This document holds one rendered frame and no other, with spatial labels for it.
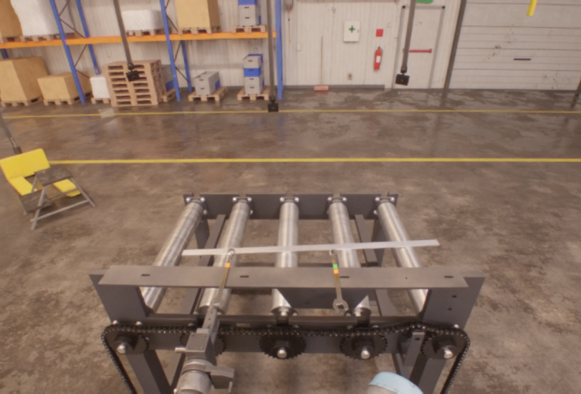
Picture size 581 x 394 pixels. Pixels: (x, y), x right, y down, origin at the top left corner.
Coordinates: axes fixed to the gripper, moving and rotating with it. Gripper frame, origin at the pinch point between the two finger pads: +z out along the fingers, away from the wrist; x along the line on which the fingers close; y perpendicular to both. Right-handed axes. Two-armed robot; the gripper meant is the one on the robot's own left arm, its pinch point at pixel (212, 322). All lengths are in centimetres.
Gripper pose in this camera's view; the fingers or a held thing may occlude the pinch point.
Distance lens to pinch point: 94.9
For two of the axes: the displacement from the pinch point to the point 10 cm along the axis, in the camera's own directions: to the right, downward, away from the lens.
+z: 0.3, -5.0, 8.6
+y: -10.0, 0.0, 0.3
